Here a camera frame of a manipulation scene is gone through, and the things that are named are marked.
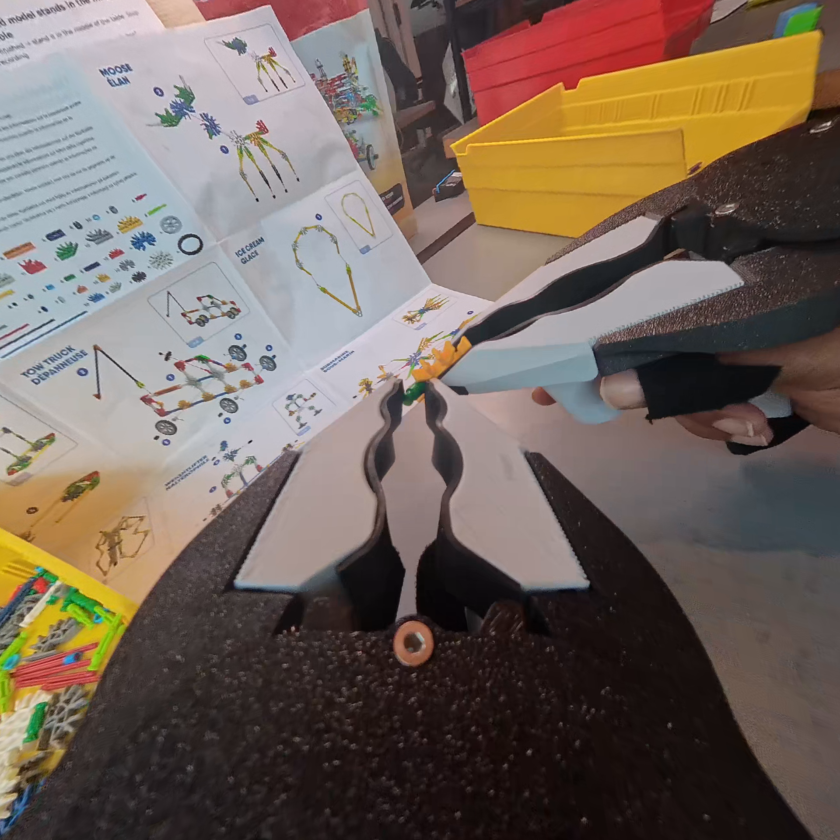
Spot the yellow plastic bin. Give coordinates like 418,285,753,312
0,528,139,818
451,29,824,238

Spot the toy instruction sheet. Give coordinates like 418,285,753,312
0,5,493,605

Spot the green blue block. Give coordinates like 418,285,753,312
774,3,823,37

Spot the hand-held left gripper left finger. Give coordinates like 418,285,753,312
234,378,404,592

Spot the toy construction model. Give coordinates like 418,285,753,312
402,338,473,403

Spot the pile of toy pieces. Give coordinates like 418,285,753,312
0,567,126,818

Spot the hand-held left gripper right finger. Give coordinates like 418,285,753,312
423,381,589,592

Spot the stack of red bins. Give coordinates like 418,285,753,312
462,0,716,127

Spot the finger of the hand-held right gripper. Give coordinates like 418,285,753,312
459,215,672,347
438,259,746,425

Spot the grey desk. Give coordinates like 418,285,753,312
407,193,840,840

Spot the person's right hand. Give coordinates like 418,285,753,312
532,331,840,445

